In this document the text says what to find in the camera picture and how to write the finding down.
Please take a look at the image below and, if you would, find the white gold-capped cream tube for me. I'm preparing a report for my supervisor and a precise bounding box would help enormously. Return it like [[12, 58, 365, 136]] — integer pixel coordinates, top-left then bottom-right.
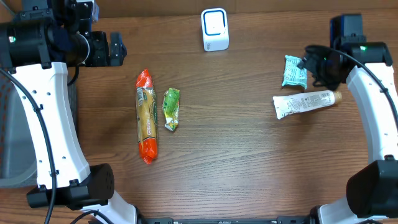
[[272, 90, 343, 119]]

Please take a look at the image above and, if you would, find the teal snack packet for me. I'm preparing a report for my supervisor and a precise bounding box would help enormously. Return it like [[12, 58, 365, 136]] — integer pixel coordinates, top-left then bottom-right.
[[282, 55, 308, 90]]

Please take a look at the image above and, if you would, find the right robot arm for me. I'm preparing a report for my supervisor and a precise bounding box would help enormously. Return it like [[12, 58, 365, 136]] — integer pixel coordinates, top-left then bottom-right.
[[299, 14, 397, 223]]

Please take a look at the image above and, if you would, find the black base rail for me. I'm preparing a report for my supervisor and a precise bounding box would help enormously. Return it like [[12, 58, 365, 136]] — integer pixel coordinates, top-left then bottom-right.
[[137, 216, 319, 224]]

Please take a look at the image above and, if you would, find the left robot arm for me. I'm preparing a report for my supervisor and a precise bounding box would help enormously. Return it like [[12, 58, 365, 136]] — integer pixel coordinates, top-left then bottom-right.
[[1, 1, 139, 224]]

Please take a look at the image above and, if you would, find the orange pasta package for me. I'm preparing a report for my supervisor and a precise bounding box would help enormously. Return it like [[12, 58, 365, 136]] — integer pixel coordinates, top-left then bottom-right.
[[136, 69, 158, 165]]

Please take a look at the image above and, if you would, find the grey plastic shopping basket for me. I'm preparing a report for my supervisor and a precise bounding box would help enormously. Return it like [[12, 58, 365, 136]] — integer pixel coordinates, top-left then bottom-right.
[[1, 70, 90, 189]]

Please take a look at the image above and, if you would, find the white barcode scanner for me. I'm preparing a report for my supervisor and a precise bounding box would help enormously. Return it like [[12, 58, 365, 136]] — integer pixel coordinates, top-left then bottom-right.
[[201, 8, 229, 52]]

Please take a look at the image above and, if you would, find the green snack packet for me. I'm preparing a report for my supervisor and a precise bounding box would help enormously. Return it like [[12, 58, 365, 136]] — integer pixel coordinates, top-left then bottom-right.
[[162, 88, 180, 131]]

